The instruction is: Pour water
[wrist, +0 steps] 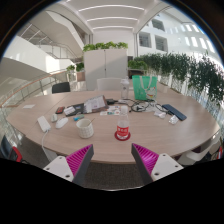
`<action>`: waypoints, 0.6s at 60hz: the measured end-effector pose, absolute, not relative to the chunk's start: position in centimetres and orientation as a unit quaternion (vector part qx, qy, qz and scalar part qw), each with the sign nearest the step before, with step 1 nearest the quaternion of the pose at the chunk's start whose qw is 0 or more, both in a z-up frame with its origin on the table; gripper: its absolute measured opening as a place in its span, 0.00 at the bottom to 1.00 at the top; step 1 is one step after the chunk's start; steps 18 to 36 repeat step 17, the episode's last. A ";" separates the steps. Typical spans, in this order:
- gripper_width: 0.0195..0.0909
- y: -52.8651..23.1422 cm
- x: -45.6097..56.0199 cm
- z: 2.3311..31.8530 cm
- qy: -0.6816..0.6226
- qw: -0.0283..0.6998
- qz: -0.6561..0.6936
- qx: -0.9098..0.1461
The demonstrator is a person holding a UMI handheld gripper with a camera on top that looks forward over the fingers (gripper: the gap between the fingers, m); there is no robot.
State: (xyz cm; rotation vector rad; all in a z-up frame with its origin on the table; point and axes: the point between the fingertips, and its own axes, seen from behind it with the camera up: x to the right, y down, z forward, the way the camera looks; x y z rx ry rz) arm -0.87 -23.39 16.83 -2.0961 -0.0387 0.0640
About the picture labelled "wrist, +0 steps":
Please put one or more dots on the ceiling light strips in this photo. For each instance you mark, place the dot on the ceiling light strips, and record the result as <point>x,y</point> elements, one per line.
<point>111,18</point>

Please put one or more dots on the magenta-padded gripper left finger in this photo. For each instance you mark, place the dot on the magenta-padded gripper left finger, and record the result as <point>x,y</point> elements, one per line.
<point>57,166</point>

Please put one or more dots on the row of leafy green plants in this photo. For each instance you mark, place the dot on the row of leafy green plants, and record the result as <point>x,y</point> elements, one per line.
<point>190,73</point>

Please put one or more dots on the flat round red coaster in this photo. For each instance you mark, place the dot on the flat round red coaster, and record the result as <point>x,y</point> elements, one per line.
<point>116,137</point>

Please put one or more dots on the green plants atop cabinet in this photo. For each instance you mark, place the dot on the green plants atop cabinet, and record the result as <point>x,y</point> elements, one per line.
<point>105,46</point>

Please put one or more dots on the plant in brown planter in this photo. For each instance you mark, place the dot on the plant in brown planter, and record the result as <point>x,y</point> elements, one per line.
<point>80,76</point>

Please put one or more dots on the open booklet on dark folder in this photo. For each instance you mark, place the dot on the open booklet on dark folder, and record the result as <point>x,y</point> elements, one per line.
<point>95,103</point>

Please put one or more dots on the white computer mouse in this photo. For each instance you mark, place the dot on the white computer mouse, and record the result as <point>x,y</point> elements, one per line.
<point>61,123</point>

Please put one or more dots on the white chair with plain backrest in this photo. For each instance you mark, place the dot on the white chair with plain backrest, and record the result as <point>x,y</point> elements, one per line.
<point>108,84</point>

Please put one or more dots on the white plastic armchair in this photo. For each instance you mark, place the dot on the white plastic armchair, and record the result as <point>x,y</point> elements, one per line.
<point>200,154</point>

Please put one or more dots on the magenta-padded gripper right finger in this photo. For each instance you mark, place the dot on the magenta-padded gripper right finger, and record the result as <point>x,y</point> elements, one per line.
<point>165,165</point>

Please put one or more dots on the small potted green plant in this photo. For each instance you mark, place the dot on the small potted green plant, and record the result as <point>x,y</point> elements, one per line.
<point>70,68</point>

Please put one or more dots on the clear water bottle red label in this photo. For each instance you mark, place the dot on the clear water bottle red label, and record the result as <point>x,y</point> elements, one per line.
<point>123,128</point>

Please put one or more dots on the green tote bag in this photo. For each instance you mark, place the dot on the green tote bag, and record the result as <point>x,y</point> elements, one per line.
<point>143,88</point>

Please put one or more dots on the white grid-pattern cup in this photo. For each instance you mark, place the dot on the white grid-pattern cup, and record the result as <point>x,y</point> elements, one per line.
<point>85,129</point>

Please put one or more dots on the white power strip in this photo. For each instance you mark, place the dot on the white power strip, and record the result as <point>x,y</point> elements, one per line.
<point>43,123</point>

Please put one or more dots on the red and black chair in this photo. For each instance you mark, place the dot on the red and black chair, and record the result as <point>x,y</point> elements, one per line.
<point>15,155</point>

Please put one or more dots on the small clear plastic packet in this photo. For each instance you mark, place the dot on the small clear plastic packet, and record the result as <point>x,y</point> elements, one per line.
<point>173,119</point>

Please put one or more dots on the small round white gadget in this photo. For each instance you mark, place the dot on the small round white gadget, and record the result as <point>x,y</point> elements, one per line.
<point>54,118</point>

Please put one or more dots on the small white paper sheet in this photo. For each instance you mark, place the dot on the small white paper sheet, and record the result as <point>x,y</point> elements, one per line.
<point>28,106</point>

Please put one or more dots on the white paper packet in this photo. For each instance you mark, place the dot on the white paper packet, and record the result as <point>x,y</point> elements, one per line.
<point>160,114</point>

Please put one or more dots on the dark blue flat phone case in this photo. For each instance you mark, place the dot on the dark blue flat phone case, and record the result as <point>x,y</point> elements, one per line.
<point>174,112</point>

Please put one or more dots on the glass railing with wooden handrail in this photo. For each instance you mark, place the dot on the glass railing with wooden handrail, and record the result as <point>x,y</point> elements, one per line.
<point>28,88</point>

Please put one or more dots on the tall clear frosted bottle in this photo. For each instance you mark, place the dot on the tall clear frosted bottle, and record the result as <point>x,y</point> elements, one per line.
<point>124,89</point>

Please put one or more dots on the small black box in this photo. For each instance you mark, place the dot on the small black box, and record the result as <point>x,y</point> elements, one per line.
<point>111,101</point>

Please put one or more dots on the white cabinet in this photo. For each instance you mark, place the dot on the white cabinet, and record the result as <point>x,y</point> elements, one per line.
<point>105,68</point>

